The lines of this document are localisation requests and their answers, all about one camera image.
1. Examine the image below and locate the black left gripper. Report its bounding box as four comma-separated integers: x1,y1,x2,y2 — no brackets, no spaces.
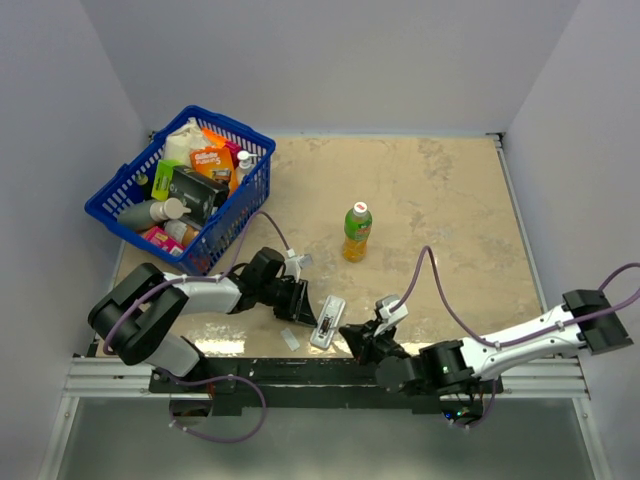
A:
258,277,317,327

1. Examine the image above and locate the white remote control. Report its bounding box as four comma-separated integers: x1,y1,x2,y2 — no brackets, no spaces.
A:
310,295,346,350

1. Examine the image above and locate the white battery compartment cover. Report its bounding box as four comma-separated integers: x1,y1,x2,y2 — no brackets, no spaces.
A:
281,328,300,352

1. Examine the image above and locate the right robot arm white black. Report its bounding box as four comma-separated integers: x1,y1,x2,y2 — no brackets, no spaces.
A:
339,289,633,396

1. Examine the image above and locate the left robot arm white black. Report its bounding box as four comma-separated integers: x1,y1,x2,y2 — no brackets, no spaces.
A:
88,247,318,392

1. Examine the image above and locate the orange juice bottle green label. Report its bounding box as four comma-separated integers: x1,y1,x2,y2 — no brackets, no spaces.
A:
342,201,373,263

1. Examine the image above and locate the amber bottle white label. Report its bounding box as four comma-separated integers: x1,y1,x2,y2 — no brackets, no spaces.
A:
164,220,200,248

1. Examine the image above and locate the white pump bottle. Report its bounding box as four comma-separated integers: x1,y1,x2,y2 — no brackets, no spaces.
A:
235,150,257,185

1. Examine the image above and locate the black product box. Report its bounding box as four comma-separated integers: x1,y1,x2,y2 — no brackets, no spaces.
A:
169,165,230,229

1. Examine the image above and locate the pink product box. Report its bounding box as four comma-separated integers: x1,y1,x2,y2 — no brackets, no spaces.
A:
142,226,183,256

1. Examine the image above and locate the orange razor blade package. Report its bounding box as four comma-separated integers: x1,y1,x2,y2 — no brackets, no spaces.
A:
190,146,238,194

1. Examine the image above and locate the grey bottle beige cap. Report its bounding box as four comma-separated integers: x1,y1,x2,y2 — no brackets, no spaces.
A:
117,198,191,232

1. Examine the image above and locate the lime green box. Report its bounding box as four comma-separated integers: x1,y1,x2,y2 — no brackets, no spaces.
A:
151,159,183,201

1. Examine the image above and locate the beige cloth bag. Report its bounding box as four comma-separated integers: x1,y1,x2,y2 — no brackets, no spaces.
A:
163,117,212,167

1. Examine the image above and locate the blue plastic basket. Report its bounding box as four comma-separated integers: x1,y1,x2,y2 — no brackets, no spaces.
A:
84,105,276,276

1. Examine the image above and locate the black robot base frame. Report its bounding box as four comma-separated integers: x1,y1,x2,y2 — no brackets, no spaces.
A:
149,358,503,420

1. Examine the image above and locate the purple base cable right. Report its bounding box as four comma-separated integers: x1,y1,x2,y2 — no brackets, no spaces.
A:
447,379,506,431

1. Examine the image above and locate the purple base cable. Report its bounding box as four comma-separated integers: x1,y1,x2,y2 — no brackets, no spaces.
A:
168,374,272,445
447,379,506,431

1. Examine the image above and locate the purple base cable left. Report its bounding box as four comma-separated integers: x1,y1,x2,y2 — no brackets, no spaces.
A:
168,374,272,445

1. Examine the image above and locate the aluminium table edge rail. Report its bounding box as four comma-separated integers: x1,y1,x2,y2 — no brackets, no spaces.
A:
487,133,590,401

